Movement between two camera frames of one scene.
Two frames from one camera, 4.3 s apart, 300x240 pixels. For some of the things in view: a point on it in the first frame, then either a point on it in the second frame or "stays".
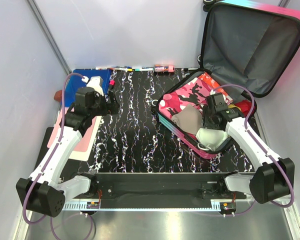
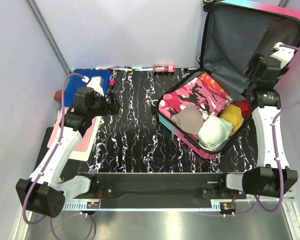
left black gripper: x=112 y=108 stays
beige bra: x=189 y=118 stays
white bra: x=211 y=139 stays
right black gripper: x=205 y=112 to x=254 y=63
